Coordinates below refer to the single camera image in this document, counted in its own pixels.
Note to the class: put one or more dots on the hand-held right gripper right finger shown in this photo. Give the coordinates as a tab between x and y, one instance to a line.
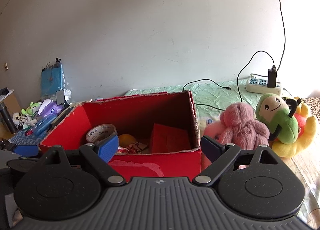
211	149

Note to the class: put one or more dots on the grey cylinder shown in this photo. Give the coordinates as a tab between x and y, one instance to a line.
8	120

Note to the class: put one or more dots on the dark blue cloth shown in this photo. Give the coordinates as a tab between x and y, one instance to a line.
3	90

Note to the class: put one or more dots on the blue pencil case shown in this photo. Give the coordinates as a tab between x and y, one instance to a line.
43	124

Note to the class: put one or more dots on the brown cardboard box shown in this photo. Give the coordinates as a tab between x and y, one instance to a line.
13	102

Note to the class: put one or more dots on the green plush toy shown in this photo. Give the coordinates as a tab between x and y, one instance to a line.
282	125

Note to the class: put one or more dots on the white plush toy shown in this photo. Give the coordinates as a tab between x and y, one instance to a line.
17	117

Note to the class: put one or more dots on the yellow plush toy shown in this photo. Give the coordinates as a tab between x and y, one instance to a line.
307	132

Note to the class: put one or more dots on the brown wooden gourd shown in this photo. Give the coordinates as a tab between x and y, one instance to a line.
126	140

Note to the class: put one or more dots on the pink plush toy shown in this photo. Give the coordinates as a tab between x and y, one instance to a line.
237	125

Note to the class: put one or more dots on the small red gift box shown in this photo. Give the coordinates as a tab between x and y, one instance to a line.
170	140

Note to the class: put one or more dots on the large red cardboard box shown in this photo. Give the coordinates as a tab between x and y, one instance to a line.
140	110

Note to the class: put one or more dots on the purple tissue pack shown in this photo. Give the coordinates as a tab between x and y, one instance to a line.
51	110

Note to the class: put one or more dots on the dark floral cloth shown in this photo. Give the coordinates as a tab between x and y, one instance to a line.
312	106

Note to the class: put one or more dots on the green frog plush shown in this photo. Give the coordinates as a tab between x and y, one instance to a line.
32	107

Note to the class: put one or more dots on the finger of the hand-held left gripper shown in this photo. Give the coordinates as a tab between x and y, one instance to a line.
25	149

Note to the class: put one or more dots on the blue patterned mat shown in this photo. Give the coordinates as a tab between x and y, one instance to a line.
21	140

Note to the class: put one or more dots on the green bedsheet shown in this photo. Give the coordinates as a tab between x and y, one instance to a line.
215	95

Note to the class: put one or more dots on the white power strip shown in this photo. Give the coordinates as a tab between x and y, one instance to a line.
257	85

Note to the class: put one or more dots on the black charger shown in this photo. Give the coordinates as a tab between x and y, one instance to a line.
272	77

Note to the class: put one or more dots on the printed packing tape roll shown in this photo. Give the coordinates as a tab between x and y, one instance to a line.
100	130

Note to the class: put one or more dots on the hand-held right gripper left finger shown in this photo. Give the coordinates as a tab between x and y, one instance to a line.
108	149

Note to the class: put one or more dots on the blue bag with clips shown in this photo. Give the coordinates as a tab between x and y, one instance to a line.
51	82

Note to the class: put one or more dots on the small black mirror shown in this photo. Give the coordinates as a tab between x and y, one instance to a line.
60	96

